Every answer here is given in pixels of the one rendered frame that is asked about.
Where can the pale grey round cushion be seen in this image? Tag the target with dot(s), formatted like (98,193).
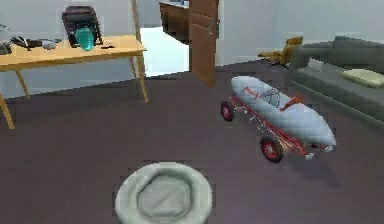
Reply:
(163,195)

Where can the grey small object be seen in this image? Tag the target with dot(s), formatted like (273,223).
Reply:
(49,44)

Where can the pale yellow cushion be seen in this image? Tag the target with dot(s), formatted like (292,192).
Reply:
(363,77)

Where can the light wooden table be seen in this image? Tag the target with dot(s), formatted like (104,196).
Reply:
(63,53)

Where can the grey white cushion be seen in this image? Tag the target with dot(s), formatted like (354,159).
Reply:
(315,64)

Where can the pale blue toy pedal car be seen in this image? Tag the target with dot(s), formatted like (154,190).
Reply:
(283,113)

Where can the yellow brown plush toy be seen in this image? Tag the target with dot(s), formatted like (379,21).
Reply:
(283,53)

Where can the dark wooden cabinet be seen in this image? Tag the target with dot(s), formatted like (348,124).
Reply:
(174,20)

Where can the black box appliance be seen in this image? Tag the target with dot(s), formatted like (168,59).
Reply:
(80,18)

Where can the teal glass jar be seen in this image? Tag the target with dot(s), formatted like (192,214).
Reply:
(84,38)

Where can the brown wooden room door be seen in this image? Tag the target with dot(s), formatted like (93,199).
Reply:
(202,43)

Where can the small black flat object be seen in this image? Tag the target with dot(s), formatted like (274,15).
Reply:
(107,46)

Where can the grey sofa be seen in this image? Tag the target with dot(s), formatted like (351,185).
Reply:
(340,76)

